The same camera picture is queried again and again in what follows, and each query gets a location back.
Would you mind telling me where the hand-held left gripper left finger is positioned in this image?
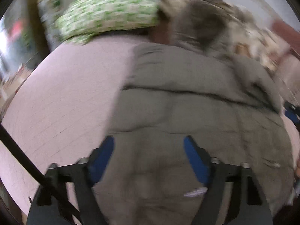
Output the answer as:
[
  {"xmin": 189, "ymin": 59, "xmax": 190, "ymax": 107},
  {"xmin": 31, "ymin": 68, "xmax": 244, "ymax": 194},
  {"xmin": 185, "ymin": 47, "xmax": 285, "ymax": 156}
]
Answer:
[{"xmin": 35, "ymin": 135, "xmax": 116, "ymax": 225}]

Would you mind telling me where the white green printed pillow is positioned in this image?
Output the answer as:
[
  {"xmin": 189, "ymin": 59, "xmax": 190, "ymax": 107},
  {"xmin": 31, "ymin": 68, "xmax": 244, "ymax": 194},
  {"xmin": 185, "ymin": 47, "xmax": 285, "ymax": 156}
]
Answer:
[{"xmin": 37, "ymin": 0, "xmax": 65, "ymax": 50}]

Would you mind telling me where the floral cloth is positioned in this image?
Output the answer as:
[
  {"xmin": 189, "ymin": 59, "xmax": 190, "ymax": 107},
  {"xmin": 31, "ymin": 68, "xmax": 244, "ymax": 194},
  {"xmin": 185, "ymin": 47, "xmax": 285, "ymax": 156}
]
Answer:
[{"xmin": 0, "ymin": 66, "xmax": 30, "ymax": 105}]

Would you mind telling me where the green checked pillow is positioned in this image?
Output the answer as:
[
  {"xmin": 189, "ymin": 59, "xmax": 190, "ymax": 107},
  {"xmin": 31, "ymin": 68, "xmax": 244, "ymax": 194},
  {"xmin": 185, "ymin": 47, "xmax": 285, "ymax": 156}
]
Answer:
[{"xmin": 53, "ymin": 0, "xmax": 162, "ymax": 45}]

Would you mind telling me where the cream leaf print blanket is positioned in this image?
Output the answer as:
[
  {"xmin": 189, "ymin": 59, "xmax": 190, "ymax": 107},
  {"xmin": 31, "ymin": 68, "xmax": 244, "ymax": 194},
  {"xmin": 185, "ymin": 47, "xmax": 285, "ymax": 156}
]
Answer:
[{"xmin": 131, "ymin": 0, "xmax": 292, "ymax": 74}]

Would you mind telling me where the pink quilted bed sheet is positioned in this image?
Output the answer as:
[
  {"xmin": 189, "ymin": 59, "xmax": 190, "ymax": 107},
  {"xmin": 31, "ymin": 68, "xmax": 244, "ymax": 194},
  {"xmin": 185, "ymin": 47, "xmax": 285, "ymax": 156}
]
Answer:
[{"xmin": 0, "ymin": 37, "xmax": 300, "ymax": 218}]

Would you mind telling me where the wooden bed post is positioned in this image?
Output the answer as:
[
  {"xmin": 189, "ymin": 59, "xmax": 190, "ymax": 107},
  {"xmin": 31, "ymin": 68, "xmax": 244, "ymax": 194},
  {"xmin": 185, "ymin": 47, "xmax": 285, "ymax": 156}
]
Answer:
[{"xmin": 28, "ymin": 0, "xmax": 55, "ymax": 53}]

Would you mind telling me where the maroon chair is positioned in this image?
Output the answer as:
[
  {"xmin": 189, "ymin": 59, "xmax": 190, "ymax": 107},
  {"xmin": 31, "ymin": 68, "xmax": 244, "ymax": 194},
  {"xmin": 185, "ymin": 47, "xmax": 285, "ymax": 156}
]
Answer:
[{"xmin": 269, "ymin": 20, "xmax": 300, "ymax": 58}]

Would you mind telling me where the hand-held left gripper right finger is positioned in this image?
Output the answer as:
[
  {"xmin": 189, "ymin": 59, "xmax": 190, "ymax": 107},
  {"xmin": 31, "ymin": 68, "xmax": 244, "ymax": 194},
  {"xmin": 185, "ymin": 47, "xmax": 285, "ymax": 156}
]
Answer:
[{"xmin": 183, "ymin": 135, "xmax": 266, "ymax": 225}]

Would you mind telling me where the grey padded jacket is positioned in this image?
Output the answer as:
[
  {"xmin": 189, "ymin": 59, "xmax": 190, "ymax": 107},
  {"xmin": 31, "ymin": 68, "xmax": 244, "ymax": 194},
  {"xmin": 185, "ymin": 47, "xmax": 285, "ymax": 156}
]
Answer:
[{"xmin": 94, "ymin": 0, "xmax": 296, "ymax": 225}]

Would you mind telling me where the black cable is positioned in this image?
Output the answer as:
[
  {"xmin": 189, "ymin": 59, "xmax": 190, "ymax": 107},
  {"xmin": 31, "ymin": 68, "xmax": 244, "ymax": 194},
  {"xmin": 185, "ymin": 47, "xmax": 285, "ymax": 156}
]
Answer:
[{"xmin": 0, "ymin": 124, "xmax": 79, "ymax": 225}]

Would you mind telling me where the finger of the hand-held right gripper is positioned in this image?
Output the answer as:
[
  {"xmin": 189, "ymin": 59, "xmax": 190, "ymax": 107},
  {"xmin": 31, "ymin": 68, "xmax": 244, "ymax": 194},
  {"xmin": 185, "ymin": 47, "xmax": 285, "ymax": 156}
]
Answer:
[{"xmin": 284, "ymin": 102, "xmax": 300, "ymax": 132}]

